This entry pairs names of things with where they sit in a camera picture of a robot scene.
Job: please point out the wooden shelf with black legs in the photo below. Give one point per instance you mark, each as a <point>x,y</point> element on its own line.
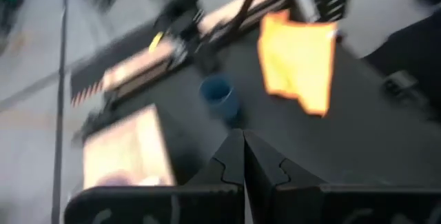
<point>127,144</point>

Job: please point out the yellow-orange cloth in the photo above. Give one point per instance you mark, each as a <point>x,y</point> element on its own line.
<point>296,62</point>

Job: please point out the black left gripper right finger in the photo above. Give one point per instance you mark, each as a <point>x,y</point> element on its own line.
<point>262,165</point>

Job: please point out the yellow tape tag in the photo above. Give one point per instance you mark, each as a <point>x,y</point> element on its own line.
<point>155,42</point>

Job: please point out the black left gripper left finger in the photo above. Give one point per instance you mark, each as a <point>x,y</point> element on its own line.
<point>231,162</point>

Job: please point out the wooden table side board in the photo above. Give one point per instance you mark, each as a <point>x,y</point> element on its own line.
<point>138,69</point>

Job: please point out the dark blue plastic cup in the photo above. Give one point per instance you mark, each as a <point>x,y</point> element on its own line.
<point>220,96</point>

